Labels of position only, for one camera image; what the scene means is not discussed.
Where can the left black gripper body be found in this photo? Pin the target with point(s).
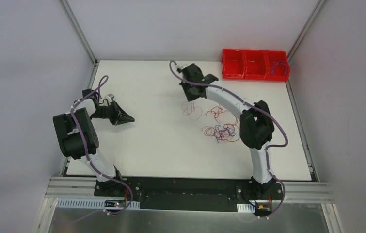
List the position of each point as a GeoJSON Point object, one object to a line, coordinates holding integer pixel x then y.
{"type": "Point", "coordinates": [117, 113]}

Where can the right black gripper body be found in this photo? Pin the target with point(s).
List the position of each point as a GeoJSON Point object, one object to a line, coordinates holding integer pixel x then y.
{"type": "Point", "coordinates": [188, 91]}

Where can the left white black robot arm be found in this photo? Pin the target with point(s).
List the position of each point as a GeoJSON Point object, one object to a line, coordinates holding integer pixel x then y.
{"type": "Point", "coordinates": [78, 139]}

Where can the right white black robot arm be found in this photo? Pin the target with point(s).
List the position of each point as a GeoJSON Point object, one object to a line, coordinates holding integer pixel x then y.
{"type": "Point", "coordinates": [255, 127]}

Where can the red three-compartment plastic bin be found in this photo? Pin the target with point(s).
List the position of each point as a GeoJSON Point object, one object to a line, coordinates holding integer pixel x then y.
{"type": "Point", "coordinates": [255, 65]}

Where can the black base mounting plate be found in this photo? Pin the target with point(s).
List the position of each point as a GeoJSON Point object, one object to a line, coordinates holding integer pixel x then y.
{"type": "Point", "coordinates": [184, 194]}

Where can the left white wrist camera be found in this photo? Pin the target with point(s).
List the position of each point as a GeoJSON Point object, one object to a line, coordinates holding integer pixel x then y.
{"type": "Point", "coordinates": [110, 96]}

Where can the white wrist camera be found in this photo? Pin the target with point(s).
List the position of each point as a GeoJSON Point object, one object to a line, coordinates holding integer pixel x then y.
{"type": "Point", "coordinates": [110, 96]}
{"type": "Point", "coordinates": [179, 68]}

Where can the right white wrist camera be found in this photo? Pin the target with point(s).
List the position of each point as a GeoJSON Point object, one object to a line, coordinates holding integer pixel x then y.
{"type": "Point", "coordinates": [179, 68]}

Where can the aluminium front rail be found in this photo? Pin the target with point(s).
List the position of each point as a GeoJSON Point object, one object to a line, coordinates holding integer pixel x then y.
{"type": "Point", "coordinates": [296, 192]}

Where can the white slotted cable duct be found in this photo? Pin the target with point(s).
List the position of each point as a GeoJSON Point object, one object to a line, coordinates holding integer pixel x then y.
{"type": "Point", "coordinates": [109, 204]}

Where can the left aluminium frame post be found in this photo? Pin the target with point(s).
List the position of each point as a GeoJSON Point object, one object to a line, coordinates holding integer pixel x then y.
{"type": "Point", "coordinates": [78, 30]}

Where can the aluminium frame post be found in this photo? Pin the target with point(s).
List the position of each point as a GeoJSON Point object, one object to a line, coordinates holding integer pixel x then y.
{"type": "Point", "coordinates": [78, 30]}
{"type": "Point", "coordinates": [307, 26]}

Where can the right aluminium frame post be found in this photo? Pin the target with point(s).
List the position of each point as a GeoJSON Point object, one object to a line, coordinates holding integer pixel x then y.
{"type": "Point", "coordinates": [307, 26]}

